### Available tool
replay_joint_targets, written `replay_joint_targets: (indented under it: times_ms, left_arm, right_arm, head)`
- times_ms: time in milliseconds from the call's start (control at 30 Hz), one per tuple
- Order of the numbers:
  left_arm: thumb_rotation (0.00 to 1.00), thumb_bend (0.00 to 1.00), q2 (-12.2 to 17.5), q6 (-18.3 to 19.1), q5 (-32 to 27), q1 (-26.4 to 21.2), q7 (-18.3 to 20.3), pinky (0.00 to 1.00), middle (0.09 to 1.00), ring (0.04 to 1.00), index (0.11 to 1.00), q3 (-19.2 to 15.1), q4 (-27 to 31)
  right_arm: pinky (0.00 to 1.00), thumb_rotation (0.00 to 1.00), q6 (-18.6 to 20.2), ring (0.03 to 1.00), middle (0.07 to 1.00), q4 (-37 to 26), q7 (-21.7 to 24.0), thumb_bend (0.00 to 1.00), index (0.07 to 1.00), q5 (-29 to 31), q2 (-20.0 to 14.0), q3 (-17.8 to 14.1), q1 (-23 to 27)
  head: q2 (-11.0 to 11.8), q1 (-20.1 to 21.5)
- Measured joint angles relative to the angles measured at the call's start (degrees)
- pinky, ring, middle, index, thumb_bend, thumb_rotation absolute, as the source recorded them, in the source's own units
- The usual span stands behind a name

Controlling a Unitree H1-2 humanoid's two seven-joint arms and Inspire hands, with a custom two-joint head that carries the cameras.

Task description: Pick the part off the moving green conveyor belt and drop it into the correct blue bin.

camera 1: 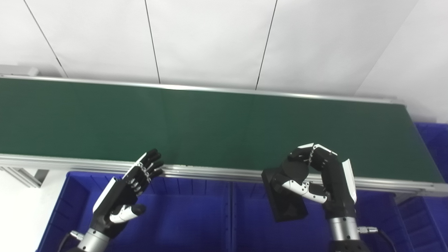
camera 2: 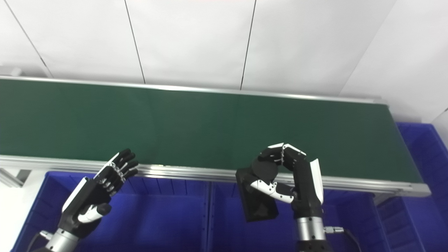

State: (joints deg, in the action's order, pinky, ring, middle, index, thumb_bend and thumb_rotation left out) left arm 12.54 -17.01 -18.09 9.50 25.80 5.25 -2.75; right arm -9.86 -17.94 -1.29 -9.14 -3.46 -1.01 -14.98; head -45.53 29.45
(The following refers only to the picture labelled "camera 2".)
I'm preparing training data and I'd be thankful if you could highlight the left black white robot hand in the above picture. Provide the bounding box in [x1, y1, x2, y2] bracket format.
[58, 149, 139, 238]

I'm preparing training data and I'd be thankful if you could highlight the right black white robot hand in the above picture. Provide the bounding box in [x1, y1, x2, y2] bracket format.
[250, 143, 324, 219]

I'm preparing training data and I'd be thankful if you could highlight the black cylinder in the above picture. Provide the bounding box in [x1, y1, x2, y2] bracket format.
[236, 154, 280, 223]

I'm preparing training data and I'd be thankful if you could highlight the blue plastic bin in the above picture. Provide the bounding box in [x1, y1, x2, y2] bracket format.
[376, 122, 448, 252]
[10, 171, 210, 252]
[206, 181, 391, 252]

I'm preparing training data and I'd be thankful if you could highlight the aluminium conveyor leg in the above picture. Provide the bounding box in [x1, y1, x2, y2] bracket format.
[373, 194, 392, 207]
[0, 168, 32, 188]

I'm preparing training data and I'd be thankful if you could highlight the green conveyor belt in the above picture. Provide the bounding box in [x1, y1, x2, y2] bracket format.
[0, 79, 424, 183]
[0, 75, 432, 197]

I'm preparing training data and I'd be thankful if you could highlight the grey conveyor motor housing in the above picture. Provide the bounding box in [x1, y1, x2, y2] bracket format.
[0, 66, 22, 77]

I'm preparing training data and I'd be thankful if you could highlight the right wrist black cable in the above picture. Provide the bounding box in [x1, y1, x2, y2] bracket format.
[324, 226, 363, 252]

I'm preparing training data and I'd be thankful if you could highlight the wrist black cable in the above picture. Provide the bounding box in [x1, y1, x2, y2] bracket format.
[324, 226, 363, 252]
[26, 230, 53, 252]

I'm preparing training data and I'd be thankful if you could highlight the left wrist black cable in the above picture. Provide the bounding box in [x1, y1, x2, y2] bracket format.
[26, 230, 53, 252]

